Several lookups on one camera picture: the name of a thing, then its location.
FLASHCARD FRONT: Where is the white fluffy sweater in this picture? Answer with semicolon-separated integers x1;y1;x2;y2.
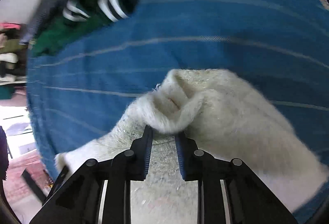
55;70;328;223

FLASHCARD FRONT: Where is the clothes rack with clothes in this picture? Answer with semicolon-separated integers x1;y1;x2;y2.
1;22;28;101

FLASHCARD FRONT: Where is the blue striped bed sheet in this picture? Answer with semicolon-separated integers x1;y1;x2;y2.
25;0;329;224

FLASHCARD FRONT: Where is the dark green striped garment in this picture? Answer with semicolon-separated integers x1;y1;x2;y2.
31;0;139;57

